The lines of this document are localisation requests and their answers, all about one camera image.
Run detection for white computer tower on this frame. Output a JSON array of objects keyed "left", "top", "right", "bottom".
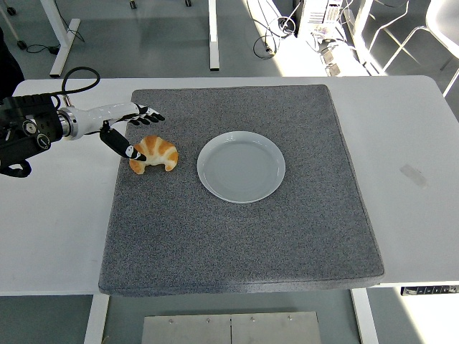
[{"left": 297, "top": 0, "right": 347, "bottom": 39}]

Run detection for table height control panel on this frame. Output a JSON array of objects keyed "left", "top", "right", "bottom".
[{"left": 400, "top": 285, "right": 459, "bottom": 297}]

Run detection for round grey plate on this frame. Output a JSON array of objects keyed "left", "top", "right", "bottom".
[{"left": 197, "top": 130, "right": 287, "bottom": 204}]

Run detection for grey metal plate with screws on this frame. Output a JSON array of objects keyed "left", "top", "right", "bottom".
[{"left": 141, "top": 311, "right": 322, "bottom": 344}]

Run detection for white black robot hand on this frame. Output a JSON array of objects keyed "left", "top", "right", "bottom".
[{"left": 73, "top": 102, "right": 166, "bottom": 162}]

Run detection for white wire frame chair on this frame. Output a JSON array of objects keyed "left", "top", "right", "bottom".
[{"left": 361, "top": 0, "right": 431, "bottom": 75}]

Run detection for grey speckled table mat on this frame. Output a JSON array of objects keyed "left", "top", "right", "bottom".
[{"left": 98, "top": 84, "right": 385, "bottom": 297}]

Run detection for clear tape patch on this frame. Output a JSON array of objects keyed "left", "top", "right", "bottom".
[{"left": 399, "top": 163, "right": 430, "bottom": 189}]

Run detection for white desk leg with foot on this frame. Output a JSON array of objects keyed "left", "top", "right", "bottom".
[
  {"left": 207, "top": 0, "right": 220, "bottom": 70},
  {"left": 39, "top": 0, "right": 82, "bottom": 78}
]

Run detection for golden croissant bread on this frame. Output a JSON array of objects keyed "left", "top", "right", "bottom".
[{"left": 128, "top": 135, "right": 179, "bottom": 176}]

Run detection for person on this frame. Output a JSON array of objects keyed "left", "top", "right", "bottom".
[{"left": 0, "top": 27, "right": 26, "bottom": 100}]

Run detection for black looped floor cable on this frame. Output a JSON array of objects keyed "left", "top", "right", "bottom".
[{"left": 252, "top": 16, "right": 299, "bottom": 57}]

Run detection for black floor cable with plug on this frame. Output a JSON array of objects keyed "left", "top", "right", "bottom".
[{"left": 16, "top": 39, "right": 62, "bottom": 56}]

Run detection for white shell chair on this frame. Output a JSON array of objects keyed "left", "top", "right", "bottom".
[{"left": 425, "top": 0, "right": 459, "bottom": 97}]

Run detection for white table leg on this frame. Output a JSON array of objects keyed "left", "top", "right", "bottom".
[
  {"left": 83, "top": 294, "right": 110, "bottom": 344},
  {"left": 350, "top": 287, "right": 380, "bottom": 344}
]

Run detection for grey power adapters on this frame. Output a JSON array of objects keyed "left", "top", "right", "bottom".
[{"left": 318, "top": 44, "right": 346, "bottom": 76}]

